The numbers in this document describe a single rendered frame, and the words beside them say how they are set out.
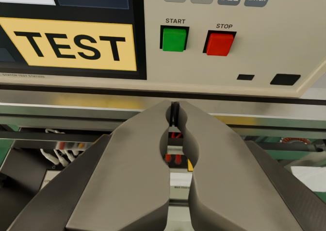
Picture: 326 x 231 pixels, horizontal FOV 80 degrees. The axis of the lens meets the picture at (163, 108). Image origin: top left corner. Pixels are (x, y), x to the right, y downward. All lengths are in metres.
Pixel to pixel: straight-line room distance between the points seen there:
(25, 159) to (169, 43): 0.54
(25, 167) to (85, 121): 0.41
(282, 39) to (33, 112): 0.25
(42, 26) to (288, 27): 0.19
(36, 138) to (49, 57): 0.13
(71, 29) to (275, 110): 0.21
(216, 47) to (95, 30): 0.10
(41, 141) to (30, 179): 0.31
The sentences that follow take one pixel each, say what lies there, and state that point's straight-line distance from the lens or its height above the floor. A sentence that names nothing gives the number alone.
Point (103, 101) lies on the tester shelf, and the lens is 0.21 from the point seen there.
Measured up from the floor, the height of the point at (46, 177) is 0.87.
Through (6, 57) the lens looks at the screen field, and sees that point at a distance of 0.24.
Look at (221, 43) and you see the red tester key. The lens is 0.17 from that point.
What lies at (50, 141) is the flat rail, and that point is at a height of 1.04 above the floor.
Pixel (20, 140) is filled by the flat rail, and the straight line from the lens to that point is 0.32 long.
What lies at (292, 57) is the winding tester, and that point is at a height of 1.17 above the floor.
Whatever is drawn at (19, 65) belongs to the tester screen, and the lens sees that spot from 0.24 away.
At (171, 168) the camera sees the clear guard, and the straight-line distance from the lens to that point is 0.23.
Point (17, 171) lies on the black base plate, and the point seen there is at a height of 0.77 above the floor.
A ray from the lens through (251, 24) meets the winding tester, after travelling 0.18.
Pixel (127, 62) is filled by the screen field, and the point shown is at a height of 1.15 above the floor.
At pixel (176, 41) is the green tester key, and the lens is 0.17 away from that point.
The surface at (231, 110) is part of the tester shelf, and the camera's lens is 0.22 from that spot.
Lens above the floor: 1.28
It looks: 56 degrees down
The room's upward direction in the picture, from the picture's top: 4 degrees clockwise
